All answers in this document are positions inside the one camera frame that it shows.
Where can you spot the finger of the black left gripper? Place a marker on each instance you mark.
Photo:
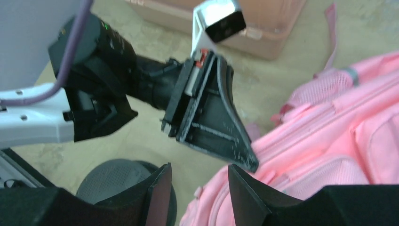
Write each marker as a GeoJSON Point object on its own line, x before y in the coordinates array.
{"type": "Point", "coordinates": [211, 124]}

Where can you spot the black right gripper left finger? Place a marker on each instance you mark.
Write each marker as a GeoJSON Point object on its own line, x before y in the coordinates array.
{"type": "Point", "coordinates": [46, 206]}

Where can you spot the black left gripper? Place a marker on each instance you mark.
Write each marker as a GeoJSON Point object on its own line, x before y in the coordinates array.
{"type": "Point", "coordinates": [106, 70]}

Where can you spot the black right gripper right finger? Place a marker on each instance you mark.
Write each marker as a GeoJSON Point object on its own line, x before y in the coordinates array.
{"type": "Point", "coordinates": [257, 204]}

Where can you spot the pink student backpack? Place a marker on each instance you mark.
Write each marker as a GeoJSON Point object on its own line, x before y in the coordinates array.
{"type": "Point", "coordinates": [339, 129]}

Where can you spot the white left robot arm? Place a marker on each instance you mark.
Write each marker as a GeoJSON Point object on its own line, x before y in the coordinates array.
{"type": "Point", "coordinates": [43, 121]}

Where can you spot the translucent orange plastic box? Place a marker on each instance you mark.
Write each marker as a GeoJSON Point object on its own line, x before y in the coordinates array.
{"type": "Point", "coordinates": [269, 22]}

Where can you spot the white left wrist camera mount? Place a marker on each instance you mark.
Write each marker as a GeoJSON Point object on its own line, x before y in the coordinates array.
{"type": "Point", "coordinates": [214, 21]}

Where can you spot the aluminium rail base frame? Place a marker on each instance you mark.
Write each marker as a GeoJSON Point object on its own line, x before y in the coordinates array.
{"type": "Point", "coordinates": [16, 172]}

